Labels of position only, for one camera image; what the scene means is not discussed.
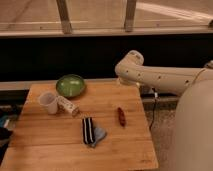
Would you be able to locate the red chili pepper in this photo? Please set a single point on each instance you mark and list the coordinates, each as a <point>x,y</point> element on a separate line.
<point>121,117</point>

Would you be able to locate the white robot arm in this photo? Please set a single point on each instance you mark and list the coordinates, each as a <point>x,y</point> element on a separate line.
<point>192,140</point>

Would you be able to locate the green bowl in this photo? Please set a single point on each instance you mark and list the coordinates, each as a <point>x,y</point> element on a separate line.
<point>70,85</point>

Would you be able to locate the black white striped cloth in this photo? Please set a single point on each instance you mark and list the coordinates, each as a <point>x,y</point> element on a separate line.
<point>88,130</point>

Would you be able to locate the white patterned can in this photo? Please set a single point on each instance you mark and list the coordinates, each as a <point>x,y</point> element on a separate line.
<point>68,105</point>

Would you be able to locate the light blue cloth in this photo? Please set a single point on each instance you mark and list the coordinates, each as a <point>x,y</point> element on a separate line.
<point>99,134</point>

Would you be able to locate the white plastic cup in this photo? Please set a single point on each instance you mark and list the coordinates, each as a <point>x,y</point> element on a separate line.
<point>48,101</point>

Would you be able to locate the right window frame post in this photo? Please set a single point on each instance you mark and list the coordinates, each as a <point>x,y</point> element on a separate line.
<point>129,15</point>

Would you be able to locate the window frame post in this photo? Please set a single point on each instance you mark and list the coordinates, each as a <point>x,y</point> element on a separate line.
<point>129,15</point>
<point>64,16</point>

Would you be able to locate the left window frame post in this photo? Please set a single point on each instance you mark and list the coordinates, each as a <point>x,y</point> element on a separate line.
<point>64,16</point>

